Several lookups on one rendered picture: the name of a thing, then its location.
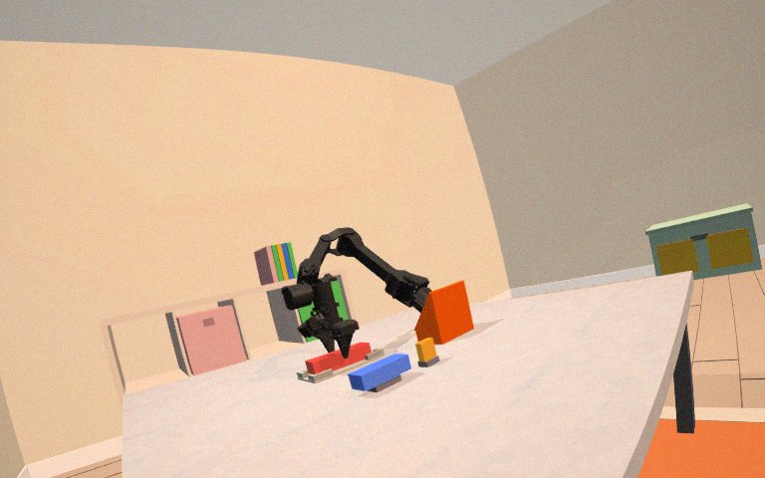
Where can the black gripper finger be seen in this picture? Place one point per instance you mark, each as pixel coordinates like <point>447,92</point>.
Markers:
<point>344,342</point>
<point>327,341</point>

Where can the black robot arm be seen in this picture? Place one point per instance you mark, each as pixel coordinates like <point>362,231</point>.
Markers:
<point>400,284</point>

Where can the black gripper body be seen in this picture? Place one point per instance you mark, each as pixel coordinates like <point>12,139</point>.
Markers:
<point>335,324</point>

